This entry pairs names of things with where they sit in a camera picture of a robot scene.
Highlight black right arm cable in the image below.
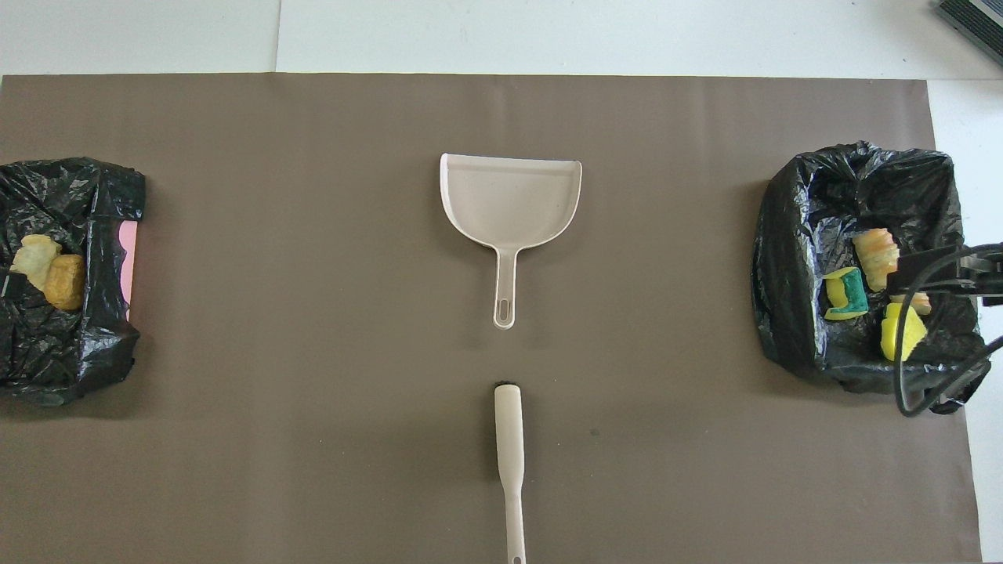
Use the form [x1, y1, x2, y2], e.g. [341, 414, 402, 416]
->
[894, 241, 1003, 418]

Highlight beige brush with black bristles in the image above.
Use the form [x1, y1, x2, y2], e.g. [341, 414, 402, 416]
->
[494, 381, 527, 564]

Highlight yellow sponge wedge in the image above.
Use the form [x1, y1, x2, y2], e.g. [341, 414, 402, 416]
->
[879, 302, 929, 363]

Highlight pink bin with black bag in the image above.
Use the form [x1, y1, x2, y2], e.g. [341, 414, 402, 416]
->
[0, 155, 148, 407]

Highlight large beige toy croissant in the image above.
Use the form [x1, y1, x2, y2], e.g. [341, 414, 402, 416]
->
[853, 227, 902, 292]

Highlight brown toy nugget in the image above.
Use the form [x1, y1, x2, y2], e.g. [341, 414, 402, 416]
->
[43, 253, 87, 312]

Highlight pale beige toy pastry chunk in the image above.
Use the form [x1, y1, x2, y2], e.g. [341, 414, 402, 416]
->
[9, 233, 63, 292]

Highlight brown paper table mat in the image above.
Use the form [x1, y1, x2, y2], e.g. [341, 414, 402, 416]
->
[0, 73, 984, 564]

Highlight notched yellow sponge green backing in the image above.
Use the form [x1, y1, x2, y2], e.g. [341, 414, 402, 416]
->
[822, 266, 870, 322]

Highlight black trash bag lined bin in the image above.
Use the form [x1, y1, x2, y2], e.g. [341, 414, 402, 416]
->
[751, 139, 993, 416]

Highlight dark ribbed device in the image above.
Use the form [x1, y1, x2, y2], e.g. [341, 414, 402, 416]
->
[935, 0, 1003, 45]

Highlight beige plastic dustpan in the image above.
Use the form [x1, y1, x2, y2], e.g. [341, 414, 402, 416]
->
[439, 152, 584, 331]

